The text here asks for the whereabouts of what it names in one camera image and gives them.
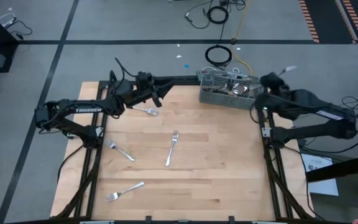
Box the yellow cable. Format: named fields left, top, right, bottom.
left=228, top=0, right=254, bottom=74

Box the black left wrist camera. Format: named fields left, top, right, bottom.
left=135, top=71, right=154, bottom=90

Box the grey mesh cutlery basket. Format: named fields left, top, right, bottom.
left=198, top=70, right=265, bottom=110

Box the black cable coil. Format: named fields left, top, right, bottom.
left=204, top=44, right=233, bottom=67
left=206, top=5, right=229, bottom=25

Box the black aluminium table frame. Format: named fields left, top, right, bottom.
left=51, top=70, right=315, bottom=224

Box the black left camera cable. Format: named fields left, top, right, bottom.
left=114, top=57, right=137, bottom=82

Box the white paper sheet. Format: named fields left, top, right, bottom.
left=301, top=154, right=340, bottom=197

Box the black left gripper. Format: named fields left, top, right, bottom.
left=134, top=79, right=175, bottom=108

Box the black metal stand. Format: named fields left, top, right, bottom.
left=306, top=151, right=358, bottom=224

